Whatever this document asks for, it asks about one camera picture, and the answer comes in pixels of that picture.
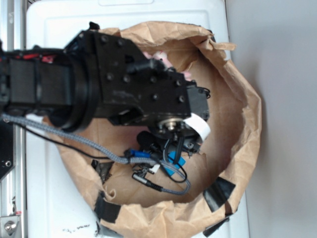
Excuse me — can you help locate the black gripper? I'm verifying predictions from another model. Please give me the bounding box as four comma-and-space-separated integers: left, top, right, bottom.
126, 123, 202, 184

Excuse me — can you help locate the blue rectangular block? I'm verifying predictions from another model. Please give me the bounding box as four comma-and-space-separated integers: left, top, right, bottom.
165, 151, 186, 176

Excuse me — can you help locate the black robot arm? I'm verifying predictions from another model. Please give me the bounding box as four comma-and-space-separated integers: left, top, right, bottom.
0, 24, 210, 171

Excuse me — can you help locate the white label tag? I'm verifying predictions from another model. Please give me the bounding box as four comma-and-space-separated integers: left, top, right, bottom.
184, 113, 211, 142

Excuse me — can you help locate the pink plush bunny toy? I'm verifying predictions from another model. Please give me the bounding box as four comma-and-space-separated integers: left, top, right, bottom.
143, 51, 192, 81

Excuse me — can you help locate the brown paper bag bin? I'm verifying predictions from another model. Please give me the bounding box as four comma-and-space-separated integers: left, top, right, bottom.
58, 21, 262, 238

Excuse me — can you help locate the white plastic tray lid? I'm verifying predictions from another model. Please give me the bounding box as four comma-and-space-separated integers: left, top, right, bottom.
25, 0, 250, 238

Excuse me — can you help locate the thin black cable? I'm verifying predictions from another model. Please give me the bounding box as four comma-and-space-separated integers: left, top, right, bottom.
4, 119, 188, 183

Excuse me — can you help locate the grey braided cable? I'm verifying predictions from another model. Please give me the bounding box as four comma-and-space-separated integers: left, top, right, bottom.
1, 114, 192, 196

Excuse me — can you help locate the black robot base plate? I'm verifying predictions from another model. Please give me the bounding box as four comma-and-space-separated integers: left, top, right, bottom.
0, 120, 14, 181

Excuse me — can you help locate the aluminium frame rail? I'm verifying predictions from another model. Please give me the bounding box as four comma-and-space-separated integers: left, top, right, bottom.
0, 0, 28, 238

